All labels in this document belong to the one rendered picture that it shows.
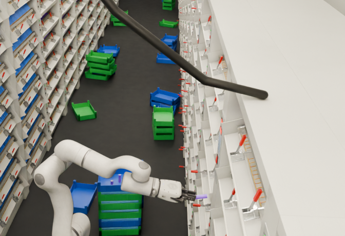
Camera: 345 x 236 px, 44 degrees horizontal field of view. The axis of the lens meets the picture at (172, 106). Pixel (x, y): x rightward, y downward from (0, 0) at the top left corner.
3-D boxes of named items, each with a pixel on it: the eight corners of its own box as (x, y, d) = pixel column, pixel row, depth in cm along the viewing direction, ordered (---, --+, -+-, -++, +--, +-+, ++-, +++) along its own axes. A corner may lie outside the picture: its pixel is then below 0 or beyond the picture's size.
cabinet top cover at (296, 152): (276, 229, 78) (280, 214, 77) (203, -14, 274) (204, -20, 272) (384, 234, 79) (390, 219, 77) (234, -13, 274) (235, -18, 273)
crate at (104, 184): (97, 192, 291) (97, 182, 287) (99, 174, 309) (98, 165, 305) (141, 191, 295) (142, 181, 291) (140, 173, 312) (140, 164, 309)
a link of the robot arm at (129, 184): (154, 172, 192) (149, 187, 197) (125, 165, 190) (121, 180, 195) (153, 185, 185) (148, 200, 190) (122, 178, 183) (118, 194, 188)
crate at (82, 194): (87, 214, 329) (87, 206, 325) (61, 211, 330) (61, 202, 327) (97, 190, 356) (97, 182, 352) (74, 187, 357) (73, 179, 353)
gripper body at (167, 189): (157, 188, 185) (182, 194, 186) (158, 174, 194) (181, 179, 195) (153, 201, 188) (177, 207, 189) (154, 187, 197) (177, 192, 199)
